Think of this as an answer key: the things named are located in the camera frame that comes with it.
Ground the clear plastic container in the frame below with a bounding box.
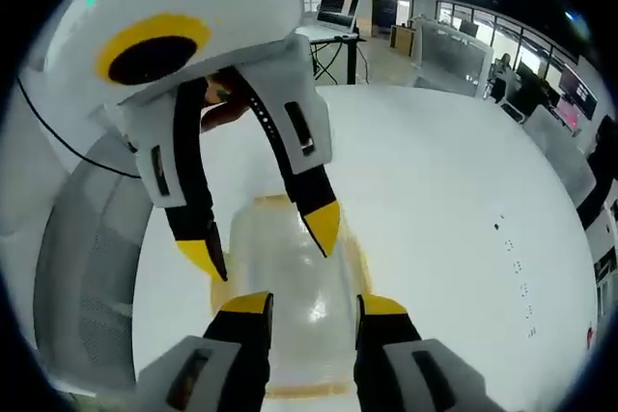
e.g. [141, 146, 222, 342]
[209, 193, 374, 399]

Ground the person's left hand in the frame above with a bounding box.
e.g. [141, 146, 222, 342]
[200, 71, 253, 134]

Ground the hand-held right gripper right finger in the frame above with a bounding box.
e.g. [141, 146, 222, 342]
[354, 292, 494, 412]

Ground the white desk partition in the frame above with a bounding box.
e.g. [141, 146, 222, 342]
[522, 104, 599, 213]
[413, 17, 497, 98]

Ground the black office chair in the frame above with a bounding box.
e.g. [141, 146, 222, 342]
[576, 114, 618, 233]

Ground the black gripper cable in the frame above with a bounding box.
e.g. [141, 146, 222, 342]
[15, 74, 144, 180]

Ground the dark computer monitor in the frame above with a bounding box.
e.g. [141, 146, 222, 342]
[556, 66, 601, 123]

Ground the brown cabinet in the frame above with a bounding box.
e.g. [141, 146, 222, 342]
[388, 22, 415, 60]

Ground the grey mesh office chair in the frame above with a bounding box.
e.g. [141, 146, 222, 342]
[32, 130, 163, 387]

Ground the black laptop stand table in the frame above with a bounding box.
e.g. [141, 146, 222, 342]
[294, 24, 371, 86]

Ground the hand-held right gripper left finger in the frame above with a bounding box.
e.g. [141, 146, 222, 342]
[137, 290, 275, 412]

